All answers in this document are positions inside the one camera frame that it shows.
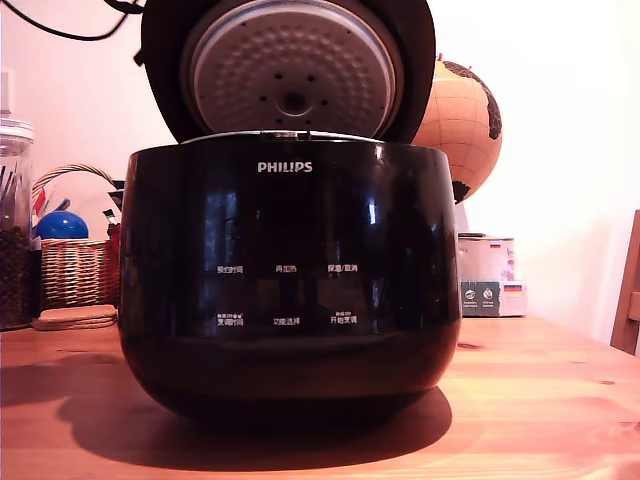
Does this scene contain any black rice cooker lid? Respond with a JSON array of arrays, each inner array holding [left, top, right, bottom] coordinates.
[[133, 0, 437, 147]]

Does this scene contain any black Philips rice cooker body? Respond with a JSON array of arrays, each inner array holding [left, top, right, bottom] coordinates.
[[117, 130, 463, 427]]

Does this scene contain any white carton box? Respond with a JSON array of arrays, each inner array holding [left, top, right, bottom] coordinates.
[[457, 232, 516, 284]]

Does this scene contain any green and white flat box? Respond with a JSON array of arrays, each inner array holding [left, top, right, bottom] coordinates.
[[459, 279, 528, 318]]

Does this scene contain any cork globe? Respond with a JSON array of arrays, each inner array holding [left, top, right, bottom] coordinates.
[[410, 53, 503, 205]]

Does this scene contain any woven wicker basket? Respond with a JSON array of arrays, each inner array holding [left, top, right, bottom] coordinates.
[[31, 163, 122, 311]]

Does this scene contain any blue ball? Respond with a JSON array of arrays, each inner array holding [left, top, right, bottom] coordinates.
[[35, 210, 90, 241]]

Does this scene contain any glass jar with coffee beans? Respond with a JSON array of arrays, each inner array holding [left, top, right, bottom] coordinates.
[[0, 117, 36, 332]]

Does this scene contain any wooden chair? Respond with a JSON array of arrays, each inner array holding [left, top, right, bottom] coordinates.
[[609, 209, 640, 357]]

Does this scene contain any black cable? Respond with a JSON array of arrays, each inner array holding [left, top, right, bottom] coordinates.
[[102, 0, 147, 15], [8, 0, 132, 42]]

